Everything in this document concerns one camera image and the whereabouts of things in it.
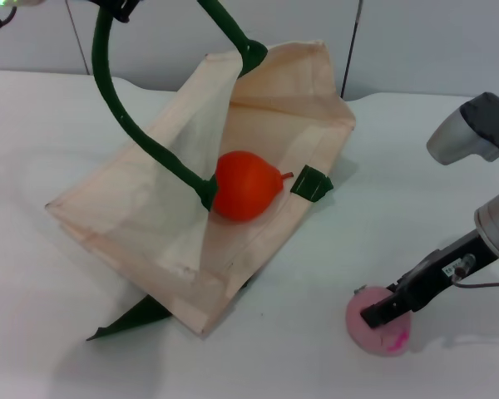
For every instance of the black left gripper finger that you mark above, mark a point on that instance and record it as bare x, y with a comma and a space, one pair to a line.
129, 9
104, 2

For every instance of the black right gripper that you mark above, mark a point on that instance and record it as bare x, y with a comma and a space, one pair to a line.
432, 274

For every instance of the pink toy peach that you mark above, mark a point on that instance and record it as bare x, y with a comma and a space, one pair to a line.
378, 341

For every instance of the orange toy fruit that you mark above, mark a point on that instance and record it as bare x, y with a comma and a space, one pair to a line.
245, 187

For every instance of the right wrist camera housing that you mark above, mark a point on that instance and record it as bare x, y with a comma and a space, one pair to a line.
461, 133

